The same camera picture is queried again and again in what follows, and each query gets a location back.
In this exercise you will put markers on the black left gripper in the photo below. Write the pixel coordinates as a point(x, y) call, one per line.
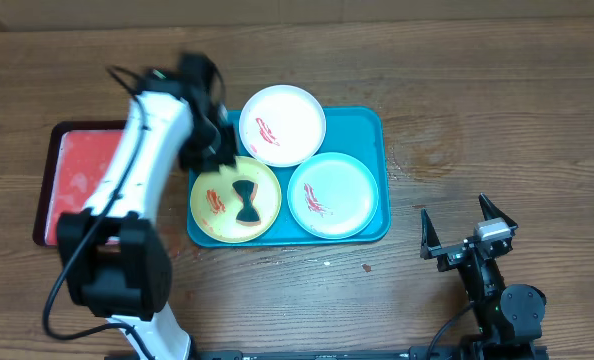
point(224, 156)

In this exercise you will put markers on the dark red water tray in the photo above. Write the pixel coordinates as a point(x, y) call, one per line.
point(79, 154)

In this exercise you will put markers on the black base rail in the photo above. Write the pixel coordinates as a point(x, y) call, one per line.
point(327, 355)

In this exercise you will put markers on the white plate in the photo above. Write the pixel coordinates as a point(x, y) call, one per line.
point(282, 125)

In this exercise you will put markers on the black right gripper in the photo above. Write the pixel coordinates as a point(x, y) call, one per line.
point(453, 253)

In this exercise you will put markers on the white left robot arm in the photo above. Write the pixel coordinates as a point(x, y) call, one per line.
point(114, 262)

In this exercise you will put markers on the yellow-green plate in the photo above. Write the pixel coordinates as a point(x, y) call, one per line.
point(214, 204)

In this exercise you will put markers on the light blue plate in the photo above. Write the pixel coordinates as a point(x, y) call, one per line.
point(333, 196)

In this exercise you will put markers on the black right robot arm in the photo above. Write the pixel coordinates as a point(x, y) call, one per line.
point(509, 318)

